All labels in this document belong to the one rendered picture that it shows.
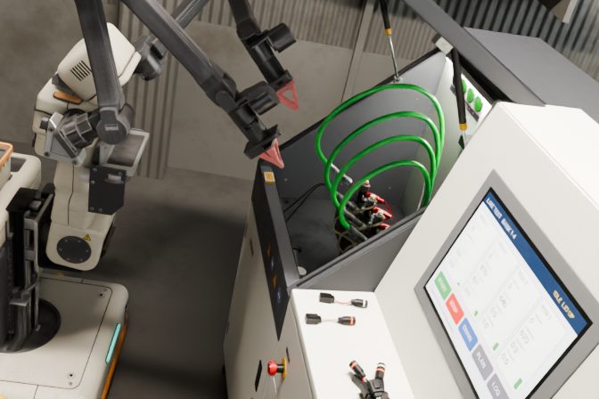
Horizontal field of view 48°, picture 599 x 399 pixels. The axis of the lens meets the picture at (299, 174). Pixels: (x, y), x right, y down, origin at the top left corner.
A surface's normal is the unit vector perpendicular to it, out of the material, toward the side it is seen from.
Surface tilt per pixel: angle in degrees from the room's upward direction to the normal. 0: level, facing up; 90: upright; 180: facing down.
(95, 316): 0
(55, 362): 0
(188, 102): 90
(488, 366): 76
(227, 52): 90
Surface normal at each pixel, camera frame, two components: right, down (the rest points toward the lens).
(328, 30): 0.01, 0.50
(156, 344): 0.19, -0.85
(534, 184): -0.89, -0.28
